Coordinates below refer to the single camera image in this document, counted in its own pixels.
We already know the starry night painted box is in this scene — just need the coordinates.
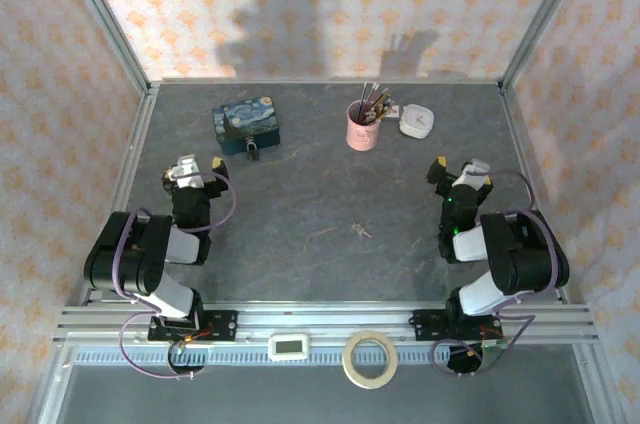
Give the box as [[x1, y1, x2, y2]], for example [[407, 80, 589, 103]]
[[212, 96, 282, 156]]

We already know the white square desk clock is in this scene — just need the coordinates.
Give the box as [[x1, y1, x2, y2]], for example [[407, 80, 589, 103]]
[[398, 103, 435, 139]]

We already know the pink pencil cup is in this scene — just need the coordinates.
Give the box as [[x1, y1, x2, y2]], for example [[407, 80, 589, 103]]
[[346, 99, 381, 151]]

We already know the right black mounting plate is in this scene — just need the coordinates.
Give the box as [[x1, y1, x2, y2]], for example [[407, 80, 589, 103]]
[[412, 308, 501, 343]]

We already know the black mounting plate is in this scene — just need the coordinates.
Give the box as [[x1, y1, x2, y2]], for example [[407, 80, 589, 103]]
[[148, 310, 239, 344], [412, 308, 501, 343]]

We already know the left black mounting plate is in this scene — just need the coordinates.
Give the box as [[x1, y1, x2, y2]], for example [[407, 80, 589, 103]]
[[148, 310, 239, 344]]

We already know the green circuit board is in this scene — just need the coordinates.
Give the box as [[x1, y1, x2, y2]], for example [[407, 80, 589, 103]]
[[472, 338, 509, 374]]

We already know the white digital timer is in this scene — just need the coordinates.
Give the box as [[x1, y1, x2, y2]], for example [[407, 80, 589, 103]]
[[267, 332, 310, 362]]

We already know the roll of masking tape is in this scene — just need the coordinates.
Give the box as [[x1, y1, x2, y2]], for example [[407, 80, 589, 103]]
[[342, 329, 400, 390]]

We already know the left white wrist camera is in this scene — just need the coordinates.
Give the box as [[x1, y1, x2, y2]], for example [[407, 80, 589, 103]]
[[167, 154, 204, 190]]

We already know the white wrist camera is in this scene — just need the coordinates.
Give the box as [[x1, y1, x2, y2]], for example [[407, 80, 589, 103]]
[[452, 158, 494, 191], [167, 154, 204, 190]]

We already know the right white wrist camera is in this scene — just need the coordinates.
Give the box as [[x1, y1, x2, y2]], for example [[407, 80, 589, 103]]
[[452, 158, 494, 191]]

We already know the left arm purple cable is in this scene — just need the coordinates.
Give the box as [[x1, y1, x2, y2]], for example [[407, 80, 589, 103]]
[[112, 171, 239, 380]]

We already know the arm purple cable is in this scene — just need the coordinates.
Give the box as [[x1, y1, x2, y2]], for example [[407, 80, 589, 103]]
[[112, 171, 239, 380], [430, 168, 559, 378]]

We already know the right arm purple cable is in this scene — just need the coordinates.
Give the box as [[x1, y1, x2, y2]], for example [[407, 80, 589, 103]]
[[430, 168, 559, 378]]

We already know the aluminium side rail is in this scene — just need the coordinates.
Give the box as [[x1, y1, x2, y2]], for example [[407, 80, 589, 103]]
[[79, 83, 161, 305], [499, 83, 571, 305]]

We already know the grey slotted cable duct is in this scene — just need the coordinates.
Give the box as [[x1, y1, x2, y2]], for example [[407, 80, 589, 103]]
[[72, 347, 501, 366]]

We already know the aluminium frame post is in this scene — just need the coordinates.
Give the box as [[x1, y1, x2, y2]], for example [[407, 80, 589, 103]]
[[499, 0, 596, 93], [54, 0, 152, 95]]

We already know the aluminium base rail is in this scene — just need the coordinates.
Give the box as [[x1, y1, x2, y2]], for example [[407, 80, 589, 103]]
[[53, 301, 599, 345]]

